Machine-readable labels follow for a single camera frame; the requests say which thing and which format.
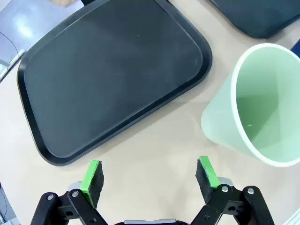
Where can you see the large black plastic tray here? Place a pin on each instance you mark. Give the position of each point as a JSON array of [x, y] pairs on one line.
[[105, 82]]

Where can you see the white metal bar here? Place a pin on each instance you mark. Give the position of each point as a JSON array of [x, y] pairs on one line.
[[10, 64]]

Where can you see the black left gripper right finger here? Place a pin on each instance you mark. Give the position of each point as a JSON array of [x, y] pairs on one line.
[[234, 206]]

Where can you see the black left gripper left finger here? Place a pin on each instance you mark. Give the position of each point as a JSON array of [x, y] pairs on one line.
[[70, 206]]

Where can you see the person's bare hand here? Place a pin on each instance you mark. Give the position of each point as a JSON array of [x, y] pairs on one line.
[[61, 2]]

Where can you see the pale green plastic cup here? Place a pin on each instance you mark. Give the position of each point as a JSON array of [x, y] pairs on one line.
[[264, 105]]

